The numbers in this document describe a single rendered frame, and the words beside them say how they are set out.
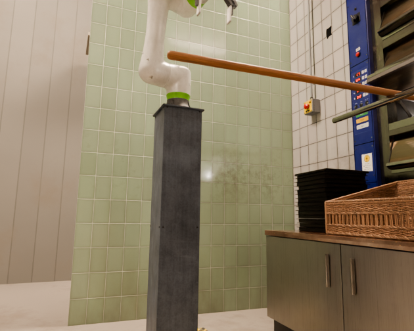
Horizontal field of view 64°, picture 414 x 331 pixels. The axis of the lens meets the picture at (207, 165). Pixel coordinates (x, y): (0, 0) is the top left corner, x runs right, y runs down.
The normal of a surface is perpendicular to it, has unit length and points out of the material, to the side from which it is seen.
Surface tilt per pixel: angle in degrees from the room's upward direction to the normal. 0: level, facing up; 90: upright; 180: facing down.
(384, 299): 90
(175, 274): 90
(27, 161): 90
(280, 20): 90
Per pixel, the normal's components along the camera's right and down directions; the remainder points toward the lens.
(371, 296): -0.94, -0.07
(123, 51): 0.35, -0.14
